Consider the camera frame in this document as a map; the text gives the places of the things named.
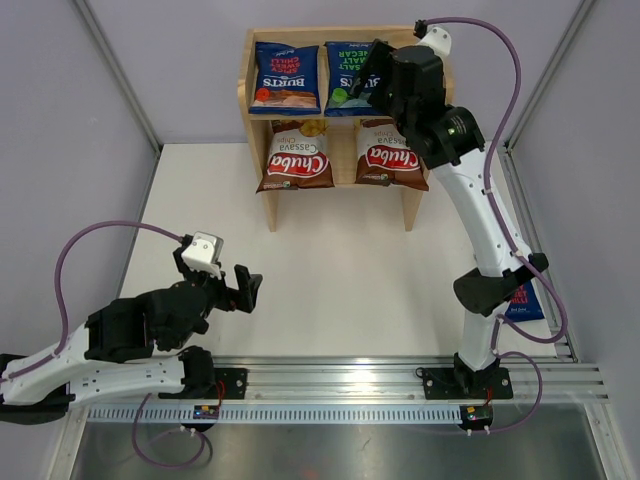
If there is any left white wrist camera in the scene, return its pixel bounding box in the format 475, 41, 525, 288
180, 231, 224, 279

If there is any Chuba cassava chips bag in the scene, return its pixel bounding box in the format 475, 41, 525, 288
355, 119, 429, 191
257, 119, 334, 193

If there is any wooden two-tier shelf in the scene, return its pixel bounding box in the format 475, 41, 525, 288
235, 27, 455, 235

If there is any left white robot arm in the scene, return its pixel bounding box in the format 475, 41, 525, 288
1, 265, 263, 425

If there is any aluminium mounting rail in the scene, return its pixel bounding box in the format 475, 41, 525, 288
67, 355, 611, 401

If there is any blue Burts spicy chilli bag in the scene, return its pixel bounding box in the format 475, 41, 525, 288
505, 282, 544, 322

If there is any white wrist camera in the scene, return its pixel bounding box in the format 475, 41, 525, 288
414, 20, 452, 58
180, 231, 224, 279

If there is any white slotted cable duct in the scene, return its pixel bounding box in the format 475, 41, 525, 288
88, 403, 462, 425

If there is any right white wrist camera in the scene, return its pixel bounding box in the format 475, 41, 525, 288
414, 20, 452, 58

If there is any blue Burts sea salt bag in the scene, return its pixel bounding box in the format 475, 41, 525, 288
324, 41, 383, 117

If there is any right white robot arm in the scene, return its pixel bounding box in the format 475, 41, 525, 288
350, 40, 549, 399

